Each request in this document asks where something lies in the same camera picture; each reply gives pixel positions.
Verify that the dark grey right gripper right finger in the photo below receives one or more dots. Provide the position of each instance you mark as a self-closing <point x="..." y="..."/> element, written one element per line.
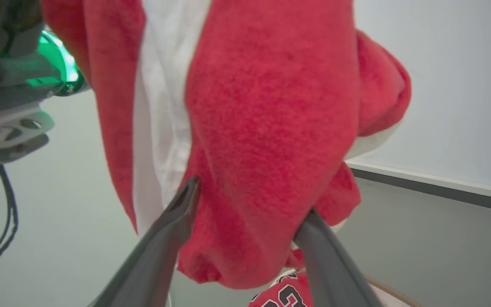
<point x="330" y="264"/>

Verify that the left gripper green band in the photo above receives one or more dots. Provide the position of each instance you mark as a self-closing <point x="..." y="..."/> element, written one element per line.
<point x="11" y="51"/>

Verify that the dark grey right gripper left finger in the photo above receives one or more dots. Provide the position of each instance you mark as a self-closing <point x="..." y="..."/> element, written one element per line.
<point x="156" y="251"/>

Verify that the red and white fleece garment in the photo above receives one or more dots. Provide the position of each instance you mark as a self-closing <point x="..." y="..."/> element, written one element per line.
<point x="271" y="128"/>

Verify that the white laundry basket tan rim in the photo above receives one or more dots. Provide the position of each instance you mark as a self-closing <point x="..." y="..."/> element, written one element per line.
<point x="392" y="296"/>

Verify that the grey and white baseboard strip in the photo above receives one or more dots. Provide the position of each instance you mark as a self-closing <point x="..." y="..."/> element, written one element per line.
<point x="441" y="187"/>

